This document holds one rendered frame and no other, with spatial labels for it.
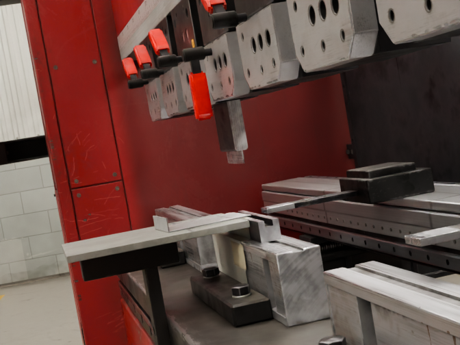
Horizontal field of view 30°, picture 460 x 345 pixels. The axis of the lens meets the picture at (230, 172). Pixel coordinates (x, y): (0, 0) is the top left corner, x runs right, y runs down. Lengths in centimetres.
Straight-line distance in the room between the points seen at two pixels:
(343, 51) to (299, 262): 44
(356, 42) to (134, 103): 149
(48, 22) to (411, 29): 163
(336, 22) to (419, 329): 26
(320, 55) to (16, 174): 768
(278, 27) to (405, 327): 33
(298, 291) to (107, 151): 113
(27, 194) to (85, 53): 627
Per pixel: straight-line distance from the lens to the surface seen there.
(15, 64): 842
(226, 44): 108
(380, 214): 143
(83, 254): 121
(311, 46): 79
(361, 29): 69
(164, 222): 127
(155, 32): 142
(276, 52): 89
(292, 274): 110
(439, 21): 56
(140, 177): 215
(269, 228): 121
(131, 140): 215
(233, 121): 127
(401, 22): 61
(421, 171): 135
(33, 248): 843
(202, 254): 164
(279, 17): 88
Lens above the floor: 114
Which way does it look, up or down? 3 degrees down
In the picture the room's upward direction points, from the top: 10 degrees counter-clockwise
